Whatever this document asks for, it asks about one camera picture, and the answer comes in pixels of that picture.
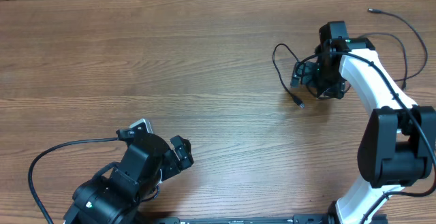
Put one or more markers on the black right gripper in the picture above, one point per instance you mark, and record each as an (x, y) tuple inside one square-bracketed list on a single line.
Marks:
[(336, 88)]

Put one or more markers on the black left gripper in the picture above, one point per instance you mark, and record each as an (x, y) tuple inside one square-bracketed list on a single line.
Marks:
[(172, 165)]

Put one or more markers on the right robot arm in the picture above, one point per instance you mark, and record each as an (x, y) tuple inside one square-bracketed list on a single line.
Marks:
[(398, 145)]

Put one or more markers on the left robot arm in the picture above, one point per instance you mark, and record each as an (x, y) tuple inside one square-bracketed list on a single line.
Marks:
[(114, 193)]

